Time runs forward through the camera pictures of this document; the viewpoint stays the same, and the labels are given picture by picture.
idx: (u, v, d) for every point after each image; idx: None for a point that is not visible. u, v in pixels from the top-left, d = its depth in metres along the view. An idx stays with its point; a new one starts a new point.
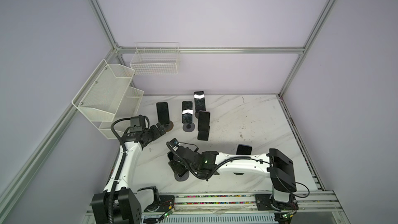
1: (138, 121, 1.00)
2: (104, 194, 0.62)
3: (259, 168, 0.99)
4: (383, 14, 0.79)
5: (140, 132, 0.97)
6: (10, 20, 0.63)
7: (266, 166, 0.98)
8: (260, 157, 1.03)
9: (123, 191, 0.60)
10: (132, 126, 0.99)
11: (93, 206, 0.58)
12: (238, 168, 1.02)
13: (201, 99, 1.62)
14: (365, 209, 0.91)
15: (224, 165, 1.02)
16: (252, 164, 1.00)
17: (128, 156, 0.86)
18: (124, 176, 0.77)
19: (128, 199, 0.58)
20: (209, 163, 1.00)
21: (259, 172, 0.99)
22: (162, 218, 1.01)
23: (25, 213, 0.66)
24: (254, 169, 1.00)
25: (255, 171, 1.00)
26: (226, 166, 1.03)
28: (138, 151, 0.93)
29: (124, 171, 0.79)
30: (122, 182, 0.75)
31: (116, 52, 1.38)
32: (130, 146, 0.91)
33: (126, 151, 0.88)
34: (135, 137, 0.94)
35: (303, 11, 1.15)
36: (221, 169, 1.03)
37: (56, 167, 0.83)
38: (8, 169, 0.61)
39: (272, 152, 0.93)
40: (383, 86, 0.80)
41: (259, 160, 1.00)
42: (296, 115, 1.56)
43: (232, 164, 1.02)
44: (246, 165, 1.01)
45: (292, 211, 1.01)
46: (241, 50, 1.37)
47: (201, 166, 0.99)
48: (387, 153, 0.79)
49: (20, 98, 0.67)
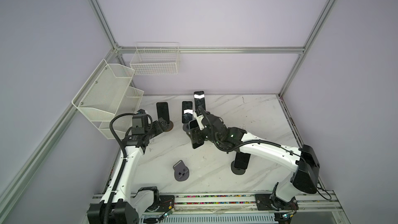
1: (140, 121, 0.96)
2: (101, 204, 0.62)
3: (287, 158, 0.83)
4: (384, 13, 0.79)
5: (142, 136, 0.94)
6: (10, 19, 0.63)
7: (296, 158, 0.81)
8: (291, 149, 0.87)
9: (119, 203, 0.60)
10: (134, 127, 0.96)
11: (88, 216, 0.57)
12: (263, 152, 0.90)
13: (200, 99, 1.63)
14: (366, 209, 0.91)
15: (249, 144, 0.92)
16: (280, 152, 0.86)
17: (128, 164, 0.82)
18: (122, 186, 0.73)
19: (125, 213, 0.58)
20: (234, 136, 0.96)
21: (286, 163, 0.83)
22: (162, 218, 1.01)
23: (25, 213, 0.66)
24: (281, 158, 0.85)
25: (281, 162, 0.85)
26: (252, 146, 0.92)
28: (138, 156, 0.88)
29: (122, 180, 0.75)
30: (119, 193, 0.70)
31: (116, 52, 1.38)
32: (131, 153, 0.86)
33: (126, 158, 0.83)
34: (137, 141, 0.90)
35: (303, 11, 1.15)
36: (244, 148, 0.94)
37: (57, 167, 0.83)
38: (7, 169, 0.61)
39: (305, 148, 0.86)
40: (384, 86, 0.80)
41: (290, 151, 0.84)
42: (296, 115, 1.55)
43: (258, 146, 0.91)
44: (273, 151, 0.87)
45: (292, 211, 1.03)
46: (241, 50, 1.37)
47: (225, 138, 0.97)
48: (387, 153, 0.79)
49: (21, 98, 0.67)
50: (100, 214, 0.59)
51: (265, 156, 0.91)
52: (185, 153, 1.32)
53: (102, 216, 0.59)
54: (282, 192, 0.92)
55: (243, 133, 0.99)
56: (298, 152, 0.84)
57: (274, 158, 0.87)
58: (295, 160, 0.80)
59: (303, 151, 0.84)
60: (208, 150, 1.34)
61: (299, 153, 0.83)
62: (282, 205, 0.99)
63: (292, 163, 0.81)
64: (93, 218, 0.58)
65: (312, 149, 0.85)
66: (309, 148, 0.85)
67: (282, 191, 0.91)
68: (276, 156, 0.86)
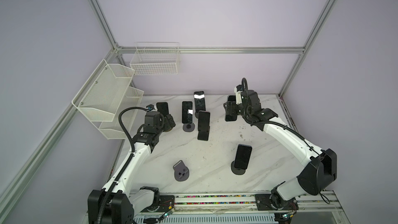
1: (152, 120, 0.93)
2: (102, 191, 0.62)
3: (303, 151, 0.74)
4: (383, 13, 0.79)
5: (153, 135, 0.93)
6: (10, 20, 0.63)
7: (313, 154, 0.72)
8: (312, 145, 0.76)
9: (118, 194, 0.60)
10: (146, 125, 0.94)
11: (88, 201, 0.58)
12: (283, 137, 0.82)
13: (201, 99, 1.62)
14: (366, 209, 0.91)
15: (273, 125, 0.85)
16: (299, 143, 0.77)
17: (134, 159, 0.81)
18: (124, 178, 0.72)
19: (121, 205, 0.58)
20: (265, 113, 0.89)
21: (299, 154, 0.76)
22: (162, 218, 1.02)
23: (25, 213, 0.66)
24: (297, 149, 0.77)
25: (296, 151, 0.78)
26: (276, 129, 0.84)
28: (145, 154, 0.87)
29: (125, 173, 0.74)
30: (119, 185, 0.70)
31: (116, 52, 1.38)
32: (139, 149, 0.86)
33: (133, 153, 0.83)
34: (146, 139, 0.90)
35: (303, 12, 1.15)
36: (267, 127, 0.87)
37: (57, 167, 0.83)
38: (7, 170, 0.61)
39: (327, 151, 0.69)
40: (383, 86, 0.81)
41: (311, 146, 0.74)
42: (296, 115, 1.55)
43: (280, 129, 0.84)
44: (293, 141, 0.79)
45: (292, 211, 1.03)
46: (241, 50, 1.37)
47: (255, 113, 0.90)
48: (387, 152, 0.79)
49: (22, 98, 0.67)
50: (98, 202, 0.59)
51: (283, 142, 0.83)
52: (185, 153, 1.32)
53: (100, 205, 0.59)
54: (285, 188, 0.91)
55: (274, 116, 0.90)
56: (319, 150, 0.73)
57: (292, 148, 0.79)
58: (311, 156, 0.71)
59: (324, 152, 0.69)
60: (208, 150, 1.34)
61: (320, 151, 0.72)
62: (278, 202, 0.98)
63: (307, 157, 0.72)
64: (91, 204, 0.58)
65: (335, 156, 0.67)
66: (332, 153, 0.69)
67: (286, 189, 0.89)
68: (293, 145, 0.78)
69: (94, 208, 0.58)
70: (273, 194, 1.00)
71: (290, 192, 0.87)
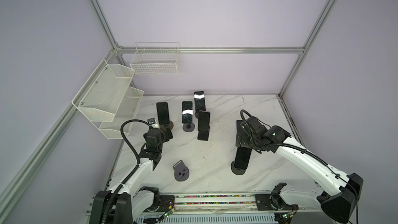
1: (155, 139, 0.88)
2: (108, 193, 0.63)
3: (330, 180, 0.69)
4: (383, 13, 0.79)
5: (156, 154, 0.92)
6: (11, 19, 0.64)
7: (341, 184, 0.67)
8: (337, 171, 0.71)
9: (123, 195, 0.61)
10: (148, 143, 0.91)
11: (94, 201, 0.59)
12: (303, 162, 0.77)
13: (201, 99, 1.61)
14: (367, 209, 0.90)
15: (290, 149, 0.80)
16: (323, 172, 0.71)
17: (139, 170, 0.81)
18: (129, 182, 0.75)
19: (126, 205, 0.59)
20: (276, 135, 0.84)
21: (328, 185, 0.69)
22: (162, 218, 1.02)
23: (23, 215, 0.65)
24: (322, 176, 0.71)
25: (321, 181, 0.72)
26: (294, 154, 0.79)
28: (148, 168, 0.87)
29: (131, 178, 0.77)
30: (126, 187, 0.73)
31: (116, 52, 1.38)
32: (144, 162, 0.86)
33: (139, 164, 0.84)
34: (151, 155, 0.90)
35: (303, 13, 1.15)
36: (282, 150, 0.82)
37: (55, 169, 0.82)
38: (7, 171, 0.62)
39: (353, 177, 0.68)
40: (382, 87, 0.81)
41: (337, 175, 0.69)
42: (296, 116, 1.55)
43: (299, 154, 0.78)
44: (317, 169, 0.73)
45: (292, 211, 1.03)
46: (241, 50, 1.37)
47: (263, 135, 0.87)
48: (387, 152, 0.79)
49: (21, 98, 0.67)
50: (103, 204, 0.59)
51: (302, 167, 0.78)
52: (185, 153, 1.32)
53: (104, 208, 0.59)
54: (291, 197, 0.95)
55: (286, 136, 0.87)
56: (345, 178, 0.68)
57: (315, 176, 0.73)
58: (340, 186, 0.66)
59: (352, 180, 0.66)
60: (208, 149, 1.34)
61: (346, 179, 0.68)
62: (280, 204, 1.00)
63: (335, 187, 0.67)
64: (96, 204, 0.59)
65: (363, 181, 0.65)
66: (359, 179, 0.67)
67: (293, 198, 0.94)
68: (319, 173, 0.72)
69: (98, 208, 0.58)
70: (273, 196, 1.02)
71: (298, 200, 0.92)
